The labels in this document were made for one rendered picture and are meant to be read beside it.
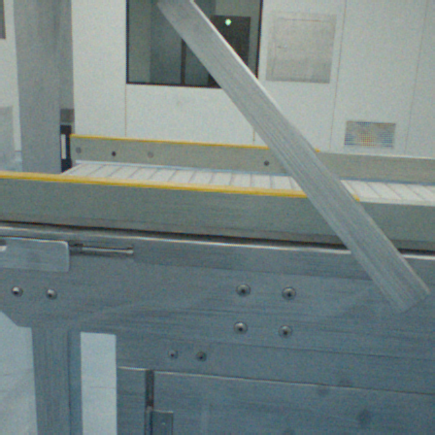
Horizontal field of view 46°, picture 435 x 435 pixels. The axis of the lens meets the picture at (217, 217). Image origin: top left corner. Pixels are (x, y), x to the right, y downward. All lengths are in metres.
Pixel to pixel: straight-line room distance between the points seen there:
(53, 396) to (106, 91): 4.88
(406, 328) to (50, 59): 0.55
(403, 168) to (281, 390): 0.34
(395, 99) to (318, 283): 5.55
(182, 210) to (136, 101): 5.17
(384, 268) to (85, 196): 0.25
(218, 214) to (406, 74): 5.61
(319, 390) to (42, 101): 0.52
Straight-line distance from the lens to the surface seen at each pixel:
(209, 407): 0.58
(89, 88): 5.66
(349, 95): 5.80
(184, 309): 0.47
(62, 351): 0.87
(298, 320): 0.47
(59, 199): 0.46
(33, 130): 0.77
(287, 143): 0.36
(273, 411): 0.58
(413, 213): 0.45
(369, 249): 0.34
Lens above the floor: 1.02
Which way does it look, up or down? 16 degrees down
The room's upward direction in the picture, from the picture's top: 3 degrees clockwise
